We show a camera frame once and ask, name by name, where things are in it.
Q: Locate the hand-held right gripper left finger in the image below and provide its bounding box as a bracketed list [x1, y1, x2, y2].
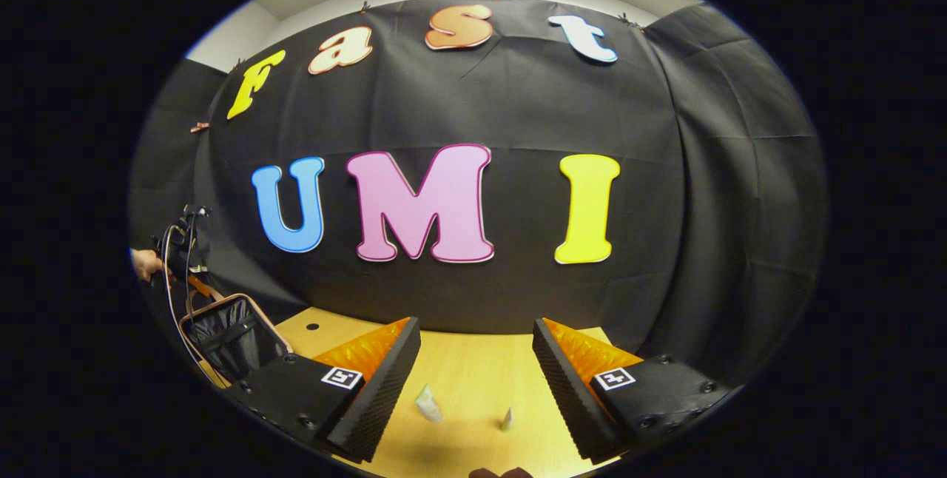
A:
[222, 317, 422, 464]

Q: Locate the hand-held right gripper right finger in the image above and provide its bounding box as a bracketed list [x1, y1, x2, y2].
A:
[532, 317, 733, 465]

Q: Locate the white green cosmetic tube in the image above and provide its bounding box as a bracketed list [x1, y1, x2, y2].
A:
[414, 385, 445, 424]

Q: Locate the pink suitcase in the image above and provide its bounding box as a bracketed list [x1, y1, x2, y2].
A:
[178, 292, 294, 390]

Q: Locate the black backdrop cloth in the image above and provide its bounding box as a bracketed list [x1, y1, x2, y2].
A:
[129, 0, 828, 386]

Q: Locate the white cable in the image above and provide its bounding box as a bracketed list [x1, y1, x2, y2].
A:
[163, 223, 204, 368]

